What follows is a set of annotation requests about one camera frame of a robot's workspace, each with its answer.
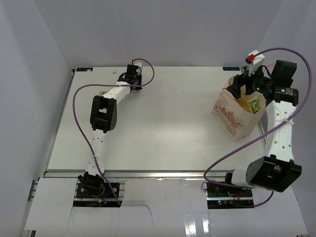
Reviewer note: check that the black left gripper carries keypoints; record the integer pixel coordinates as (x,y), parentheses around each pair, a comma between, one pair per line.
(139,77)

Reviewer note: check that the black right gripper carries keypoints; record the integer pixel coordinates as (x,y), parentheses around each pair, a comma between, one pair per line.
(242,80)

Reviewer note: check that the tan snack pouch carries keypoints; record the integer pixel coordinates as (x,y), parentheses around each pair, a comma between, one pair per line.
(243,103)

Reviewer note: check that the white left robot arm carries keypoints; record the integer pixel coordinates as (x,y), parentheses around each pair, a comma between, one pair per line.
(103,118)

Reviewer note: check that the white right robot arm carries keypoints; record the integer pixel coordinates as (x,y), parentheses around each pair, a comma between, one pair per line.
(276,169)

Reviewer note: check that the blue label right corner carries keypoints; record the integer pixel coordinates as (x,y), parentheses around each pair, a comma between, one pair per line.
(231,68)

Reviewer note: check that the blue label corner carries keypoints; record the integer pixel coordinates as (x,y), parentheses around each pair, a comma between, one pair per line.
(84,69)
(231,68)

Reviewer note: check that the blue label left corner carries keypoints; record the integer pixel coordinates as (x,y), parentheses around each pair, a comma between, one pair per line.
(84,69)

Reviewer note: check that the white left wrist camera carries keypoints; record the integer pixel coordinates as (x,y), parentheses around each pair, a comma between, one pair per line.
(138,64)

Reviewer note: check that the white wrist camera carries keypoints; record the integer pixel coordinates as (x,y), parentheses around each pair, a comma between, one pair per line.
(138,64)
(254,60)

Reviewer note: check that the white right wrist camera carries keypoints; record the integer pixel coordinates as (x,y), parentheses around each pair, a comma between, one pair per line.
(254,60)

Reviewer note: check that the printed paper bag orange handles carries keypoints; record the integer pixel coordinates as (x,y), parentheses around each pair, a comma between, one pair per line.
(237,122)

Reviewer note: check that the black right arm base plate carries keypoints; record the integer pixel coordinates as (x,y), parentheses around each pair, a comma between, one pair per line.
(221,197)

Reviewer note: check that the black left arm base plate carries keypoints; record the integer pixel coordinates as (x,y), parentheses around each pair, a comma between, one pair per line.
(102,197)

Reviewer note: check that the aluminium front rail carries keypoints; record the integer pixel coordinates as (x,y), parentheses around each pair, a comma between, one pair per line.
(124,174)

